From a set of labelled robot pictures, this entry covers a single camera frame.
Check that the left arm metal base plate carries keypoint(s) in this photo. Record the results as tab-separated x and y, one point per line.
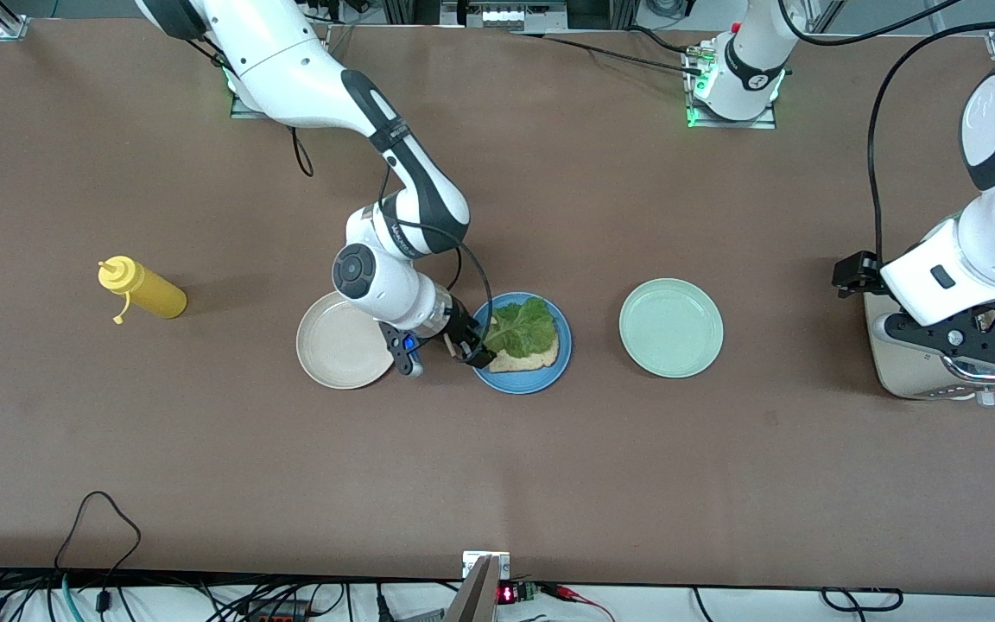
735	124

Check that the red clip lead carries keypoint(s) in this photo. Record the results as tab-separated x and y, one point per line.
567	593

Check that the yellow squeeze mustard bottle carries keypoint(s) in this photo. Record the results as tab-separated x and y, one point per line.
156	298

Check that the beige round plate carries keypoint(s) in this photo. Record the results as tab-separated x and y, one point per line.
333	354

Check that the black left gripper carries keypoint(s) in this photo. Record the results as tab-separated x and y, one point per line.
853	276

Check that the power strip with plugs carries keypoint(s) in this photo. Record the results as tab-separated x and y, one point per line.
338	9

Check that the pale green round plate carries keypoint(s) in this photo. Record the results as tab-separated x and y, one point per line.
671	328

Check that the orange connector box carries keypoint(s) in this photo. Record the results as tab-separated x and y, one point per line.
277	615

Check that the toasted bread slice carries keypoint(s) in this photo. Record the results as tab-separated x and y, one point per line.
532	364

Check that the red LED circuit board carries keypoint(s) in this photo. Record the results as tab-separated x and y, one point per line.
515	593

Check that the blue round plate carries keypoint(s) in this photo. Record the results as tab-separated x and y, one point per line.
541	382

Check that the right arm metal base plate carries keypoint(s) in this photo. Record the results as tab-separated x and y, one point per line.
243	108

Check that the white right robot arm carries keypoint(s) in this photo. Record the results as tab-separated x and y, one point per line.
290	60

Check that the cream and chrome toaster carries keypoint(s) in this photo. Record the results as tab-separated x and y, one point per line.
903	371

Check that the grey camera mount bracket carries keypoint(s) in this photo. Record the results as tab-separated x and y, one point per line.
480	596

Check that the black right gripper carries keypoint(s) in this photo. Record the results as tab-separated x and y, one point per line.
463	326

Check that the green lettuce leaf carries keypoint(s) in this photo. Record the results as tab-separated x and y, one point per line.
523	333

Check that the lit control device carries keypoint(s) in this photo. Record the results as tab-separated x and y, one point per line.
502	15

